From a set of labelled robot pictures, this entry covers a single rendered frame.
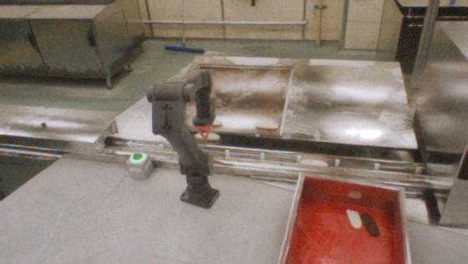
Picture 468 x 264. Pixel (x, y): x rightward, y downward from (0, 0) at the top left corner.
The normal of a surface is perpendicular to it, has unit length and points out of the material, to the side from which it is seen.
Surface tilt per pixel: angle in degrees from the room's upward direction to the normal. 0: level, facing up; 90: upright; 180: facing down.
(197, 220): 0
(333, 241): 0
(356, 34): 90
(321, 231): 0
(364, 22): 90
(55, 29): 90
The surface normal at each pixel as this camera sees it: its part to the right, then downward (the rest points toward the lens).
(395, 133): -0.09, -0.74
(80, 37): -0.22, 0.53
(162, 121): -0.10, 0.00
